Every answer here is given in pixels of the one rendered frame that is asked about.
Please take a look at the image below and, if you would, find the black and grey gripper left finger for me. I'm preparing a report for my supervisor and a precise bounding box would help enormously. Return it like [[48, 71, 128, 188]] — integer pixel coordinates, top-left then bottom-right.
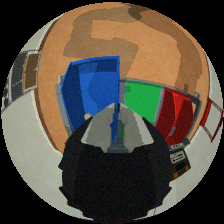
[[58, 103, 115, 170]]

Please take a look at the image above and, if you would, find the red bin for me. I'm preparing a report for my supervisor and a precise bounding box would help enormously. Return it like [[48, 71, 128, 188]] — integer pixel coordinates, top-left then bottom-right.
[[156, 90, 194, 146]]

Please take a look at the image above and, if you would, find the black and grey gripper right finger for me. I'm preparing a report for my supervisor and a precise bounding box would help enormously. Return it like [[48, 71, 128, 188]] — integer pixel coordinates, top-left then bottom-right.
[[118, 103, 174, 170]]

